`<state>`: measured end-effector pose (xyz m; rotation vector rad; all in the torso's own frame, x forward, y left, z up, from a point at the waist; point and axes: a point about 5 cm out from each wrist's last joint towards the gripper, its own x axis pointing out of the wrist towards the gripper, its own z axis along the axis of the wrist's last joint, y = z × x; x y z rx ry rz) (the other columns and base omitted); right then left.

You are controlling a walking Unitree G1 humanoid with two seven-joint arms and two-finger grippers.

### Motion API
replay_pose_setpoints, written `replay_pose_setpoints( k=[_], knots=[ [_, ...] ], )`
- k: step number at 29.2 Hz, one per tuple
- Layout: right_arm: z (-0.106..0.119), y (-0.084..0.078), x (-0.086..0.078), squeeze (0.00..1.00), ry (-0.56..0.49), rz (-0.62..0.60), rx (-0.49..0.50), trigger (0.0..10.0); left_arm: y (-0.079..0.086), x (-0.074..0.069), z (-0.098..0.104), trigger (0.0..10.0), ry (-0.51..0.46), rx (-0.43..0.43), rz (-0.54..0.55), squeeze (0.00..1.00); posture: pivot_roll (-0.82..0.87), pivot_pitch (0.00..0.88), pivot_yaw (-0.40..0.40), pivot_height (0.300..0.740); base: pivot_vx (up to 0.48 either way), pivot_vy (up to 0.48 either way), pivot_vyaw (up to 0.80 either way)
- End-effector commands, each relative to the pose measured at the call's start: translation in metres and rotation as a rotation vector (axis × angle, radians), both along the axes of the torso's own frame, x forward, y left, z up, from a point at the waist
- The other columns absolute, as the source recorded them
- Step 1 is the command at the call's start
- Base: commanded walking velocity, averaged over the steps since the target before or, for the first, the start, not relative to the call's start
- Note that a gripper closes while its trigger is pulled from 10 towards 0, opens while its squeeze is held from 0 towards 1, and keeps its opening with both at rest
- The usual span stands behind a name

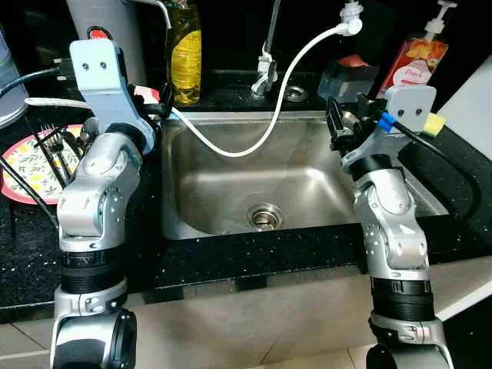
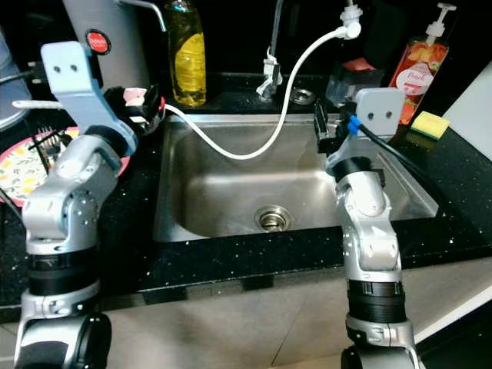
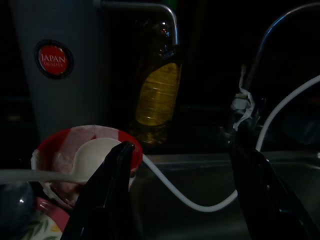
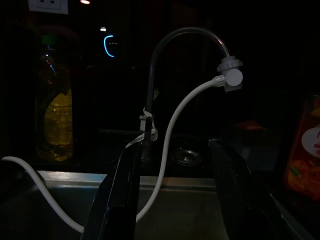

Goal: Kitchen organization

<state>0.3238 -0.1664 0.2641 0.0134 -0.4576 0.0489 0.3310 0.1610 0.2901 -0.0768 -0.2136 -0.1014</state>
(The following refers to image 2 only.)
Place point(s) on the red and white bowl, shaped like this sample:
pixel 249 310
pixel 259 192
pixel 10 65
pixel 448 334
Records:
pixel 134 96

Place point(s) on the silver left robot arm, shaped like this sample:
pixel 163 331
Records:
pixel 58 200

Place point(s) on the clear plastic sponge box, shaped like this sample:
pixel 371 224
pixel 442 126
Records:
pixel 354 81

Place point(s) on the chrome faucet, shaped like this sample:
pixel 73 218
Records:
pixel 270 73

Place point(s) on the yellow dish soap bottle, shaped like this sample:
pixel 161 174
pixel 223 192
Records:
pixel 187 65

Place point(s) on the stainless steel sink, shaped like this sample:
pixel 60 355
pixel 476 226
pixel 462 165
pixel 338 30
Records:
pixel 246 184

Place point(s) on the grey jug with red sticker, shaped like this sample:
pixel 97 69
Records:
pixel 104 19

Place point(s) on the metal sink drain strainer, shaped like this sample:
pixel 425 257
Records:
pixel 274 219

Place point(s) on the yellow sponge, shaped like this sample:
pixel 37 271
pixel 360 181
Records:
pixel 430 124

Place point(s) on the white tap head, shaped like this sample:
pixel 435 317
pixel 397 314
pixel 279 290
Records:
pixel 352 19

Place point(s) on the grey round pot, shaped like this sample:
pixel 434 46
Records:
pixel 11 92

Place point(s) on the pink floral plate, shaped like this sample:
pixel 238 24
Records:
pixel 19 165

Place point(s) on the peach soap pump bottle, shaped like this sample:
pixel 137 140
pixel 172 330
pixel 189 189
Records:
pixel 423 73

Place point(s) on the white board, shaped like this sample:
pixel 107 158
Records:
pixel 473 100

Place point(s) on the steel cabinet front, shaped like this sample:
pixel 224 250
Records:
pixel 238 323

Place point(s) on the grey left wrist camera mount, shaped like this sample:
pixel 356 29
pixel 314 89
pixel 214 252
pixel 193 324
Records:
pixel 73 81

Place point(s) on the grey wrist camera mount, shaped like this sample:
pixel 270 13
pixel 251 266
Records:
pixel 380 111
pixel 73 81

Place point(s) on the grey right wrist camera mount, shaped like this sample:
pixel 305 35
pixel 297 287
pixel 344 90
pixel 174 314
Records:
pixel 380 111

